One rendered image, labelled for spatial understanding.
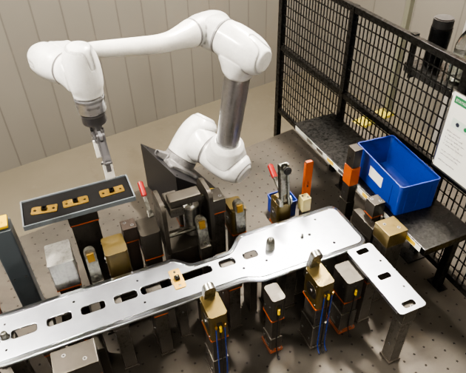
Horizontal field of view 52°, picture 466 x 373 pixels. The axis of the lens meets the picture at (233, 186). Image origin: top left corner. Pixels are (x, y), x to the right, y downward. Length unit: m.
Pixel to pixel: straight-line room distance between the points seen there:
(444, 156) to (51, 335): 1.43
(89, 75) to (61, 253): 0.57
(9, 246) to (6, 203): 2.04
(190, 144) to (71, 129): 2.05
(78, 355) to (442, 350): 1.22
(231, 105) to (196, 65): 2.50
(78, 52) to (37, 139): 2.67
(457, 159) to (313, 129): 0.70
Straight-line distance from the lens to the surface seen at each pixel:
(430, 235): 1.78
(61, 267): 1.59
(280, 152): 2.64
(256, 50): 1.68
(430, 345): 1.90
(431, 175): 1.86
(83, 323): 1.55
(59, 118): 4.02
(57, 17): 3.75
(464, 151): 1.78
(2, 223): 1.72
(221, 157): 2.05
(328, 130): 2.23
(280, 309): 1.58
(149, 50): 1.65
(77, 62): 1.42
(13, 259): 1.79
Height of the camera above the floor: 2.20
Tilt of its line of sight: 39 degrees down
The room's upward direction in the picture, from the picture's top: 2 degrees counter-clockwise
